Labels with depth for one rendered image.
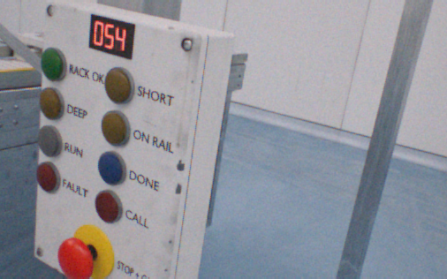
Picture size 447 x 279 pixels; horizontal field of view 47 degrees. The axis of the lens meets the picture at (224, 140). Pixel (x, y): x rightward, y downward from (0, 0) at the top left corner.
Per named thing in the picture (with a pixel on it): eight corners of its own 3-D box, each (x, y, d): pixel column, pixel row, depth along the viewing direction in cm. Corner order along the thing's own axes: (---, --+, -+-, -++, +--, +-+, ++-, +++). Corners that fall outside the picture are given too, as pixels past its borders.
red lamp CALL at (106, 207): (113, 229, 44) (116, 199, 43) (91, 216, 45) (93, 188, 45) (120, 225, 45) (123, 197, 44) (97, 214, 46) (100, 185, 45)
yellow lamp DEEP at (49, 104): (56, 123, 46) (57, 93, 45) (35, 115, 47) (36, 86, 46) (63, 122, 46) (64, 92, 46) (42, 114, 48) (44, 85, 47)
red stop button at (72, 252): (82, 292, 44) (85, 252, 43) (51, 274, 46) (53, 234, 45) (119, 273, 48) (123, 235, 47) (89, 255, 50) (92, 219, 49)
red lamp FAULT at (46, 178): (51, 197, 48) (53, 169, 47) (33, 186, 49) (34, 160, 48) (58, 194, 49) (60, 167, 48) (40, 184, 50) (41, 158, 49)
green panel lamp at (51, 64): (57, 84, 45) (59, 52, 44) (37, 76, 46) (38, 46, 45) (64, 83, 45) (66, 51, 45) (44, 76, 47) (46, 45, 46)
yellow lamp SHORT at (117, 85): (125, 107, 41) (128, 73, 40) (100, 99, 42) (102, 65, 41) (132, 106, 41) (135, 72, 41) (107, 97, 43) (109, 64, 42)
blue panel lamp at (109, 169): (117, 190, 43) (120, 159, 42) (94, 179, 44) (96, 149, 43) (124, 187, 44) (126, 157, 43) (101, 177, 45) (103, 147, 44)
